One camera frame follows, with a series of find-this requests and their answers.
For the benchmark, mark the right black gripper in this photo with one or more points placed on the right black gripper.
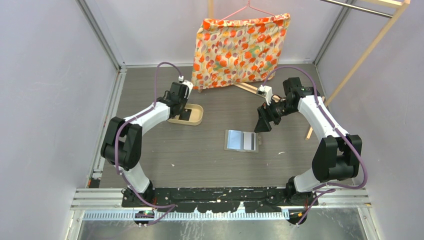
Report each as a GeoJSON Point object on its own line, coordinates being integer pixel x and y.
{"type": "Point", "coordinates": [266, 115]}

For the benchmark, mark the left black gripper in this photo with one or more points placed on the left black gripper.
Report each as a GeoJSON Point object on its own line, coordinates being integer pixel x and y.
{"type": "Point", "coordinates": [184, 100]}

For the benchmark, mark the white magnetic stripe card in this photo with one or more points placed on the white magnetic stripe card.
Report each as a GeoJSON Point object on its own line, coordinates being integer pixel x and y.
{"type": "Point", "coordinates": [249, 141]}

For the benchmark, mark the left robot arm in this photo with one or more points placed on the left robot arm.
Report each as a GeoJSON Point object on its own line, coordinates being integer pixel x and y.
{"type": "Point", "coordinates": [122, 143]}

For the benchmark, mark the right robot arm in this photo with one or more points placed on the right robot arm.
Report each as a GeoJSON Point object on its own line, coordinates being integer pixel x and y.
{"type": "Point", "coordinates": [336, 158]}

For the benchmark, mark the beige oval tray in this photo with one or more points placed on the beige oval tray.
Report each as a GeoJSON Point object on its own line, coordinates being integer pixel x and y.
{"type": "Point", "coordinates": [195, 118]}

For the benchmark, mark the floral fabric bag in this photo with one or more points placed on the floral fabric bag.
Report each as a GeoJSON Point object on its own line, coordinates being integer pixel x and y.
{"type": "Point", "coordinates": [229, 52]}

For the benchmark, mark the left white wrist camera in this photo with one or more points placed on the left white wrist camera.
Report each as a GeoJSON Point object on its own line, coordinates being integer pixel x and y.
{"type": "Point", "coordinates": [187, 86]}

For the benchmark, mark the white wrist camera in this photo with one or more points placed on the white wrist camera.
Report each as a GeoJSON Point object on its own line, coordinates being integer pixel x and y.
{"type": "Point", "coordinates": [187, 86]}
{"type": "Point", "coordinates": [266, 92]}

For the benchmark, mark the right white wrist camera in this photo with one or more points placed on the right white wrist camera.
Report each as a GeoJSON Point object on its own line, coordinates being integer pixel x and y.
{"type": "Point", "coordinates": [266, 92]}

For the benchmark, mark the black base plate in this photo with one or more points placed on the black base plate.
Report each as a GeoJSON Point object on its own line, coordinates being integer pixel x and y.
{"type": "Point", "coordinates": [268, 199]}

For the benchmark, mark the aluminium front rail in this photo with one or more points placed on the aluminium front rail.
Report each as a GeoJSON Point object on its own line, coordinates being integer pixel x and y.
{"type": "Point", "coordinates": [120, 204]}

